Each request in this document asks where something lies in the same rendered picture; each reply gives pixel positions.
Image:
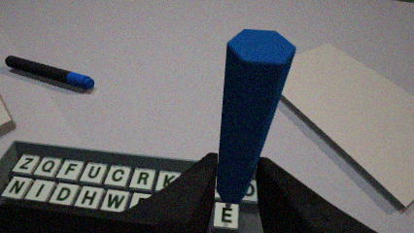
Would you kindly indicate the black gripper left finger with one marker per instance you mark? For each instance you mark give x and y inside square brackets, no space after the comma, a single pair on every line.
[183,206]

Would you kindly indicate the grey keyboard with white letter keys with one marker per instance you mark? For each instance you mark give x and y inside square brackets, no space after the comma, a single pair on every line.
[108,180]

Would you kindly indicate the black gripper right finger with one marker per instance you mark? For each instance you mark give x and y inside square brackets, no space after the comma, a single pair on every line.
[288,206]

